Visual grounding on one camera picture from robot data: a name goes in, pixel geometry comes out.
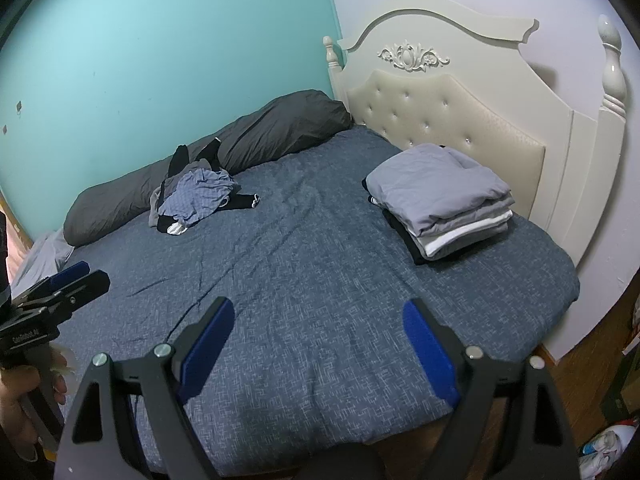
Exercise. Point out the folded dark garment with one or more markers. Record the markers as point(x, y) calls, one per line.
point(405, 240)

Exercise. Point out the light grey garment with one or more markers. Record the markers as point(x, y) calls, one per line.
point(154, 207)

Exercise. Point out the grey jacket with black trim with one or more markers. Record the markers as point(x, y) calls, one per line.
point(430, 185)

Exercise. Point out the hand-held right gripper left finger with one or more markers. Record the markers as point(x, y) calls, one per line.
point(207, 345)

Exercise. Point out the white sneaker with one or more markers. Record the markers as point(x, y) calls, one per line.
point(602, 452)

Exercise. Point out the cream tufted headboard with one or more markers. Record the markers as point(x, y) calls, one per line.
point(450, 95)

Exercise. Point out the cardboard box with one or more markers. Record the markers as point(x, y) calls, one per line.
point(622, 390)

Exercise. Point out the dark grey long pillow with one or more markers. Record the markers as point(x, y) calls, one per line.
point(280, 125)

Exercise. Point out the person's left hand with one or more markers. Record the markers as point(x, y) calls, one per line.
point(15, 400)

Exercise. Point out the blue patterned bed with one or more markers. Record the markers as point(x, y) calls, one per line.
point(300, 270)

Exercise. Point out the small white garment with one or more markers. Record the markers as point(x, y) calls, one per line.
point(176, 229)

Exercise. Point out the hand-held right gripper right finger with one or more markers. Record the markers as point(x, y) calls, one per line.
point(430, 355)

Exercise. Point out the light grey duvet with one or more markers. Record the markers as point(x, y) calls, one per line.
point(45, 260)

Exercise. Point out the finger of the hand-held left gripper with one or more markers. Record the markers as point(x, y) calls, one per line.
point(67, 275)
point(80, 290)

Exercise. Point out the black garment with white cuff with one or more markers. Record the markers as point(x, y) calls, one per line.
point(242, 201)

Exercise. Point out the dark grey garment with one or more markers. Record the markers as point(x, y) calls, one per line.
point(192, 167)

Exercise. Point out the blue checked shirt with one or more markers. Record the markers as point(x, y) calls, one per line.
point(200, 197)

